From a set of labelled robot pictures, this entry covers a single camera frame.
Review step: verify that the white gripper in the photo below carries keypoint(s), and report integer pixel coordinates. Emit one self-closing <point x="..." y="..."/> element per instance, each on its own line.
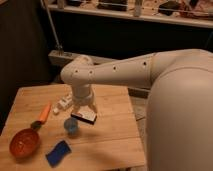
<point x="82" y="95"/>

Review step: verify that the orange ceramic bowl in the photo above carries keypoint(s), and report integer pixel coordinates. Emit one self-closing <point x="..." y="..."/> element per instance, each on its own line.
<point x="24" y="143"/>

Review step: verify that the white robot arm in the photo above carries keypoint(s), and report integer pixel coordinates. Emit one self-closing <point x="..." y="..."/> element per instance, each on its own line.
<point x="179" y="107"/>

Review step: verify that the black and white box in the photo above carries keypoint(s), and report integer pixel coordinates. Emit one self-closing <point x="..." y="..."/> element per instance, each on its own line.
<point x="85" y="117"/>

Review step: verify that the white bottle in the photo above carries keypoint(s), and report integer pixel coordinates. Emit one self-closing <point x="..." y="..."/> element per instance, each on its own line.
<point x="63" y="104"/>

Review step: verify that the blue plastic cup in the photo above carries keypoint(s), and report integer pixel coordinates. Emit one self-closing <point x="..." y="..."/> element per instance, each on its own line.
<point x="71" y="125"/>

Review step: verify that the orange toy carrot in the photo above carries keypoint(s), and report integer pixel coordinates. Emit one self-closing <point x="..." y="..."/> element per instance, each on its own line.
<point x="42" y="117"/>

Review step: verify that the blue sponge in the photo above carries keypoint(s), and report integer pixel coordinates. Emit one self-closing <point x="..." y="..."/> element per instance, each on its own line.
<point x="60" y="150"/>

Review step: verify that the metal pole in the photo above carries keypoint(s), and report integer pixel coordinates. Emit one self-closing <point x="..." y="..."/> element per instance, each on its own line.
<point x="59" y="47"/>

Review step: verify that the white shelf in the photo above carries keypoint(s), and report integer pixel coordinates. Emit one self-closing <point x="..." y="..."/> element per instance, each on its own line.
<point x="195" y="13"/>

